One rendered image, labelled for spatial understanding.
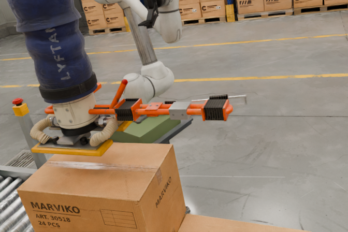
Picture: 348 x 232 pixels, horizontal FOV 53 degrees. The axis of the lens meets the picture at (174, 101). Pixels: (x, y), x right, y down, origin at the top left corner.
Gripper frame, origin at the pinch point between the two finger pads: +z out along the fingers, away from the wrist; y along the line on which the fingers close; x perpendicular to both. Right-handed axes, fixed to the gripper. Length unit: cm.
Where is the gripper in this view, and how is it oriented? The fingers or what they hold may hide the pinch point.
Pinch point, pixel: (138, 8)
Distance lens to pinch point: 147.0
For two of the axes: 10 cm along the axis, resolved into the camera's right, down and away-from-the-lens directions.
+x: -9.3, 0.1, 3.7
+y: 1.7, 9.0, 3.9
